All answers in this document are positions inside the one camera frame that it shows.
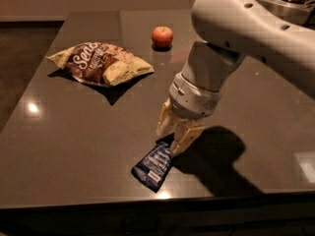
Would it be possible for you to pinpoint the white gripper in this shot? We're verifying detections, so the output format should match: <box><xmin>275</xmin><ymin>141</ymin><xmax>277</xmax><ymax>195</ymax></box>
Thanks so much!
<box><xmin>157</xmin><ymin>73</ymin><xmax>221</xmax><ymax>157</ymax></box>

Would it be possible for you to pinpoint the blue rxbar blueberry wrapper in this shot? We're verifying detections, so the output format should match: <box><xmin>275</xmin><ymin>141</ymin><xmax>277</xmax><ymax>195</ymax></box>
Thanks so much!
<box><xmin>131</xmin><ymin>142</ymin><xmax>172</xmax><ymax>193</ymax></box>

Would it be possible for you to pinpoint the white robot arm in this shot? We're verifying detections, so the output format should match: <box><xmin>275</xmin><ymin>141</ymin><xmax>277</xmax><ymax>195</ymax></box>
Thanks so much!
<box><xmin>157</xmin><ymin>0</ymin><xmax>315</xmax><ymax>157</ymax></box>

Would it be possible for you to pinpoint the brown chip bag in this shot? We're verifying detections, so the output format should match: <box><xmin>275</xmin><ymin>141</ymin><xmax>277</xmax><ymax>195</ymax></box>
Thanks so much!
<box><xmin>47</xmin><ymin>42</ymin><xmax>154</xmax><ymax>88</ymax></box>

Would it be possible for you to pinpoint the red apple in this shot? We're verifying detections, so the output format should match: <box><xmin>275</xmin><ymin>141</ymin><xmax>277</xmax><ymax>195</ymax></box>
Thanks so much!
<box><xmin>152</xmin><ymin>27</ymin><xmax>173</xmax><ymax>48</ymax></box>

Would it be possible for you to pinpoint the silver metal box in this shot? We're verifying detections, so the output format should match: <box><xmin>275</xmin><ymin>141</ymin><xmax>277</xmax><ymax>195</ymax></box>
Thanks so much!
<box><xmin>259</xmin><ymin>0</ymin><xmax>315</xmax><ymax>26</ymax></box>

